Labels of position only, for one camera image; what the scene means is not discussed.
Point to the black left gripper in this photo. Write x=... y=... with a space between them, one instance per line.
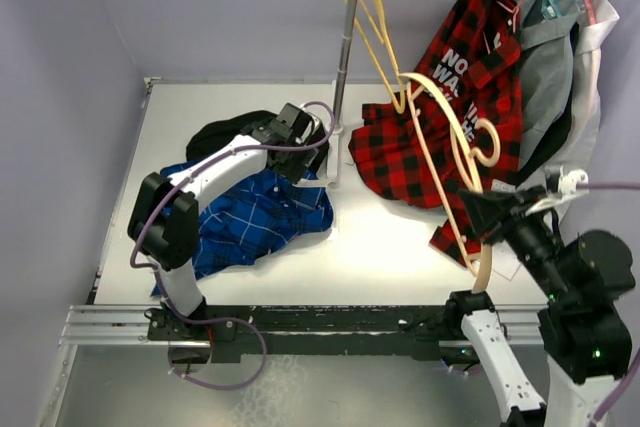
x=294 y=169

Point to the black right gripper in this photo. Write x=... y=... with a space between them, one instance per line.
x=498 y=205

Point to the beige plastic hanger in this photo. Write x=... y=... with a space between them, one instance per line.
x=466 y=163

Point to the blue plaid shirt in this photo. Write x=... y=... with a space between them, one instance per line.
x=258 y=216

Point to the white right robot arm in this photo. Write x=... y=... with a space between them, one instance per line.
x=588 y=346

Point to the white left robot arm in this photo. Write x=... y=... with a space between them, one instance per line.
x=164 y=223

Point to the red black plaid shirt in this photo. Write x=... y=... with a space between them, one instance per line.
x=473 y=60

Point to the white shirt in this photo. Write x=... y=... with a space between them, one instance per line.
x=596 y=20

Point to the grey shirt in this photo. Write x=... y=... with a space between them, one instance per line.
x=546 y=76

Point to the black garment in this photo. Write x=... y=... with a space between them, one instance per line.
x=216 y=135

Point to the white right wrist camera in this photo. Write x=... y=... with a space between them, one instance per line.
x=562 y=187

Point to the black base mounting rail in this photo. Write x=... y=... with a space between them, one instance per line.
x=418 y=332

